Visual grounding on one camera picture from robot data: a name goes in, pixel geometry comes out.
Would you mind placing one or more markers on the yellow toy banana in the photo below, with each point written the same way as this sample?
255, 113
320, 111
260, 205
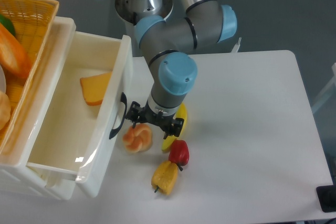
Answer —
182, 114

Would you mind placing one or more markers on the red toy bell pepper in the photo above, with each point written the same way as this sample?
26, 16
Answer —
179, 153

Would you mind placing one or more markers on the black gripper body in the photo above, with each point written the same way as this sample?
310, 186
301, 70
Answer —
158, 119

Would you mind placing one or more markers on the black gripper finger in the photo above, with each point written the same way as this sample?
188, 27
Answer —
173, 127
135, 114

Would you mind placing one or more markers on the green toy vegetable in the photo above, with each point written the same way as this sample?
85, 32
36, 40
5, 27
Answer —
7, 23

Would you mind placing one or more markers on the white plastic drawer cabinet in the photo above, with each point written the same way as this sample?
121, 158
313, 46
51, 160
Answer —
16, 176

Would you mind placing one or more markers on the toy bread roll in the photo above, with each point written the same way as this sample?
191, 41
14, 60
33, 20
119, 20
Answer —
138, 138

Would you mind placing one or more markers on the yellow woven plastic basket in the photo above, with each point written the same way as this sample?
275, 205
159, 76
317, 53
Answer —
32, 21

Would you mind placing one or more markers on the orange cheese wedge toy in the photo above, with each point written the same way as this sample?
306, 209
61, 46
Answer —
94, 88

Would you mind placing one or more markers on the yellow toy bell pepper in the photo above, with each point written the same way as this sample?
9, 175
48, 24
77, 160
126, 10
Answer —
164, 177

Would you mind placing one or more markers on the orange toy baguette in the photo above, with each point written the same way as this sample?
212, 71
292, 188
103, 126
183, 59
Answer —
11, 51

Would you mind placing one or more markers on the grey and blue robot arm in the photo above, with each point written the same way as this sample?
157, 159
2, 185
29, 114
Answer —
166, 47

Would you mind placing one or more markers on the black device at table edge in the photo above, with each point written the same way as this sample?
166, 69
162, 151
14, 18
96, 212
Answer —
326, 197

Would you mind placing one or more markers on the white plastic drawer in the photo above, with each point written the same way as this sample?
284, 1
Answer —
73, 147

